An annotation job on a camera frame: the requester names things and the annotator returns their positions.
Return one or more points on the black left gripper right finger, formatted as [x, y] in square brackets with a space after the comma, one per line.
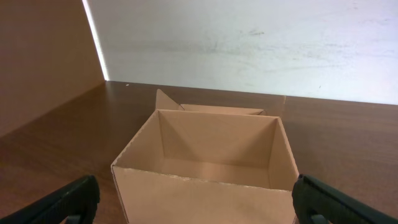
[316, 202]

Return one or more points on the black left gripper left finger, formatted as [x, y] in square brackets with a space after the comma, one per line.
[76, 202]

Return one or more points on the brown cardboard box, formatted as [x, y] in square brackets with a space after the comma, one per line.
[206, 164]

